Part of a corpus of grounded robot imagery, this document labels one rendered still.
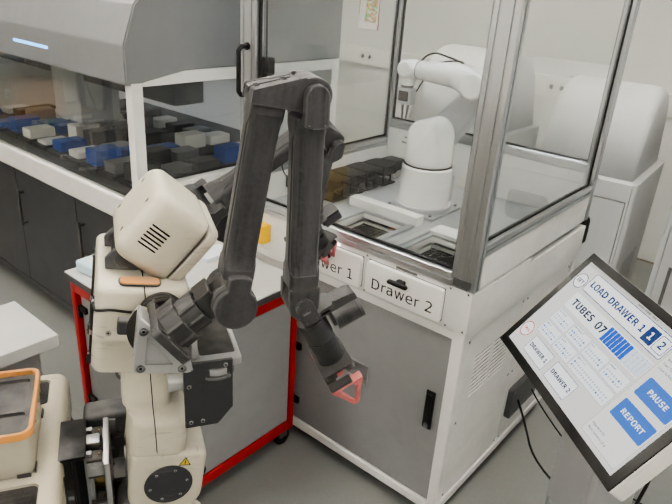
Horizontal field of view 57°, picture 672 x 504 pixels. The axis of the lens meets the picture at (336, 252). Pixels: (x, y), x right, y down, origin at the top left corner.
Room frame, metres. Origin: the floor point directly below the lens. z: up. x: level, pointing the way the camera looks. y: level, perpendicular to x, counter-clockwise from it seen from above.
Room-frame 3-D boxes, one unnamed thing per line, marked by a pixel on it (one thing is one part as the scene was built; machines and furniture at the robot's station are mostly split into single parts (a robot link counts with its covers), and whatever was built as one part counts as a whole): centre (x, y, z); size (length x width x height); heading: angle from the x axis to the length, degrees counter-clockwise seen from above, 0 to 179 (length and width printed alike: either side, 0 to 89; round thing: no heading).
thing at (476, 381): (2.31, -0.31, 0.40); 1.03 x 0.95 x 0.80; 51
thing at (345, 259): (1.97, 0.02, 0.87); 0.29 x 0.02 x 0.11; 51
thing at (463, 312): (2.32, -0.31, 0.87); 1.02 x 0.95 x 0.14; 51
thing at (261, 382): (1.99, 0.53, 0.38); 0.62 x 0.58 x 0.76; 51
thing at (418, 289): (1.77, -0.22, 0.87); 0.29 x 0.02 x 0.11; 51
